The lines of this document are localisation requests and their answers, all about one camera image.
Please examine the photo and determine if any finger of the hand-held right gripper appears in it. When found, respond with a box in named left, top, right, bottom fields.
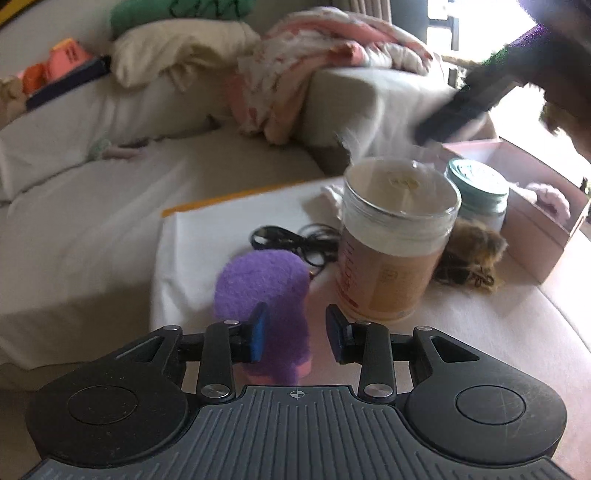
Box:
left=413, top=60, right=514, bottom=147

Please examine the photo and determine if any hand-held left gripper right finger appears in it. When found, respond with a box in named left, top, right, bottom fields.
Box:
left=325, top=304, right=481, bottom=401

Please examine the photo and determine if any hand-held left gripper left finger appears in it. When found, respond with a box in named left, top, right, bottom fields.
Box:
left=117, top=302, right=269, bottom=401

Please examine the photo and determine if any black cable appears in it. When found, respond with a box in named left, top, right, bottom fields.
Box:
left=250, top=224, right=342, bottom=278

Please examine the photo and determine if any calico furry toy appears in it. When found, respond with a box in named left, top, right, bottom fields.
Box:
left=436, top=219, right=509, bottom=294

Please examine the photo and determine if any black hair tie bundle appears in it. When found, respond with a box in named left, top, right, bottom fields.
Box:
left=434, top=263, right=497, bottom=291

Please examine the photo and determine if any pink cardboard box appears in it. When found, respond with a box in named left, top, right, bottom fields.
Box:
left=441, top=137, right=591, bottom=284

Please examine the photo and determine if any person's right forearm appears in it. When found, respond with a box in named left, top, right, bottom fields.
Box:
left=538, top=28, right=591, bottom=162

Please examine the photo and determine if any small green soft toy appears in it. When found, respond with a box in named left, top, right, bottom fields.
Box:
left=88, top=138, right=139, bottom=162

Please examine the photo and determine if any green lidded jar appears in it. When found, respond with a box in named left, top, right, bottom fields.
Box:
left=443, top=158, right=511, bottom=232

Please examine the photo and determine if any clear jar with beige label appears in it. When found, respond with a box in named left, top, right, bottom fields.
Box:
left=335, top=157, right=462, bottom=322

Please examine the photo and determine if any white sheet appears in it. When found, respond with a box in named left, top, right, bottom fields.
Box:
left=152, top=178, right=352, bottom=333

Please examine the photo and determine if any beige curtain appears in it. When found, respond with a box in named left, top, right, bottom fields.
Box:
left=342, top=0, right=393, bottom=24

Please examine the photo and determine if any floral pink blanket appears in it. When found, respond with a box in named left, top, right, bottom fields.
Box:
left=228, top=7, right=444, bottom=141

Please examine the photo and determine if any beige pillow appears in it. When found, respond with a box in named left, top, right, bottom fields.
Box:
left=111, top=18, right=262, bottom=90

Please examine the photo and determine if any dark flat box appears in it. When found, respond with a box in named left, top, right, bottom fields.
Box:
left=25, top=55, right=114, bottom=112

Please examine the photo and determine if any green plush toy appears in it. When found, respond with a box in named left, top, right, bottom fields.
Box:
left=110, top=0, right=254, bottom=38

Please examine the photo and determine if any orange plastic toy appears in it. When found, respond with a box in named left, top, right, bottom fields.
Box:
left=21, top=39, right=95, bottom=93

